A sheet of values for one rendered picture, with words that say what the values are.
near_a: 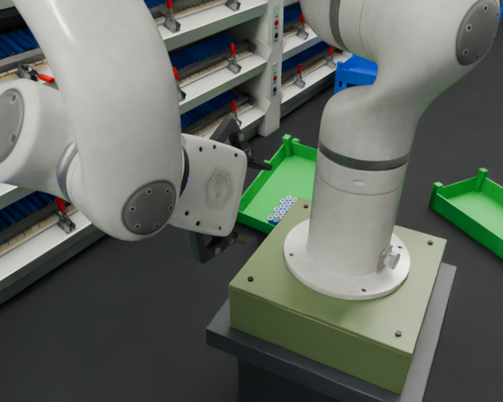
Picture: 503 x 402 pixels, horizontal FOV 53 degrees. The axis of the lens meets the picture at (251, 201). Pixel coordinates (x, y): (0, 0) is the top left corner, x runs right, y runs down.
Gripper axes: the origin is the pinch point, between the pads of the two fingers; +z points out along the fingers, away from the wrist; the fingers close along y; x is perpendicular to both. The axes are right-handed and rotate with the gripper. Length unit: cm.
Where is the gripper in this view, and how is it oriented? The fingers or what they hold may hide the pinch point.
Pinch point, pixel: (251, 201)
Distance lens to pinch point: 63.2
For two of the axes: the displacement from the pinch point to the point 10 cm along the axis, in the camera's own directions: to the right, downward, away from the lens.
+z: 6.1, 1.8, 7.8
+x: -7.7, -1.2, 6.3
